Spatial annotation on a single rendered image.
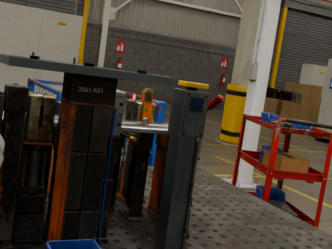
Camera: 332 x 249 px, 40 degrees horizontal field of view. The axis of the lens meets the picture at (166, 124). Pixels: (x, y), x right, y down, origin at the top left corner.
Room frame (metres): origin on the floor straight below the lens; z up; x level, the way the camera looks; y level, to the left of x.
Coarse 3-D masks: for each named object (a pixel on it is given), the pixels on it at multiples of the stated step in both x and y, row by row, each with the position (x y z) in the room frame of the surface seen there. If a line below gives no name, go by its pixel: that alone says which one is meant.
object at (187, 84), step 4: (180, 84) 1.13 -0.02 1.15; (184, 84) 1.12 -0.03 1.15; (188, 84) 1.10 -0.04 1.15; (192, 84) 1.11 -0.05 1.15; (196, 84) 1.11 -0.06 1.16; (200, 84) 1.12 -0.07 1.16; (204, 84) 1.12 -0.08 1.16; (188, 88) 1.13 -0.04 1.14; (192, 88) 1.13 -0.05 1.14; (196, 88) 1.13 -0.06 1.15; (204, 88) 1.12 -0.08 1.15
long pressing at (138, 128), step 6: (54, 120) 1.27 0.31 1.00; (126, 120) 1.51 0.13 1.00; (54, 126) 1.23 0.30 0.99; (126, 126) 1.33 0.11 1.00; (132, 126) 1.34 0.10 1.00; (138, 126) 1.39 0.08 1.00; (144, 126) 1.41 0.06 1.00; (150, 126) 1.43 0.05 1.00; (156, 126) 1.45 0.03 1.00; (162, 126) 1.50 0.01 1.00; (138, 132) 1.35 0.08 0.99; (144, 132) 1.36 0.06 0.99; (150, 132) 1.36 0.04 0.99; (156, 132) 1.37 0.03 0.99; (162, 132) 1.38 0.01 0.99; (168, 132) 1.39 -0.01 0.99
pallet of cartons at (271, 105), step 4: (268, 100) 15.40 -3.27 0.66; (272, 100) 15.24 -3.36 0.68; (276, 100) 15.08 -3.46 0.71; (280, 100) 15.07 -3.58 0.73; (284, 100) 15.15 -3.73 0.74; (264, 104) 15.55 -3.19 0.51; (268, 104) 15.37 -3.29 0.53; (272, 104) 15.21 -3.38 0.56; (276, 104) 15.05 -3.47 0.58; (280, 104) 15.08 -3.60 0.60; (264, 108) 15.52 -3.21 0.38; (268, 108) 15.38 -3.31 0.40; (272, 108) 15.18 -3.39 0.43; (276, 108) 15.02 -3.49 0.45; (280, 108) 15.09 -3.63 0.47; (268, 112) 15.33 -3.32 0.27; (272, 112) 15.16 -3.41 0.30; (276, 112) 15.03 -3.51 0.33; (280, 112) 15.11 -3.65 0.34
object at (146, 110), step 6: (144, 90) 1.60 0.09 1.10; (150, 90) 1.61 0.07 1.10; (144, 96) 1.60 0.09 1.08; (150, 96) 1.60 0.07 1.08; (144, 102) 1.59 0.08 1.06; (150, 102) 1.60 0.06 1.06; (144, 108) 1.59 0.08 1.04; (150, 108) 1.60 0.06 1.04; (144, 114) 1.59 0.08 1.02; (150, 114) 1.60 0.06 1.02; (150, 120) 1.59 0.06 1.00
